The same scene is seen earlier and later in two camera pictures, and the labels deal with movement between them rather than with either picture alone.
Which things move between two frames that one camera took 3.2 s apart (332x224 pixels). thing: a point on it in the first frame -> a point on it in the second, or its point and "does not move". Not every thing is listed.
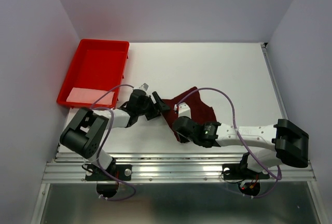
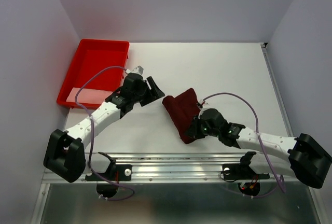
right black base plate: (237, 171) does not move
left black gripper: (155, 111) -> (157, 93)
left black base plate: (122, 172) does not move
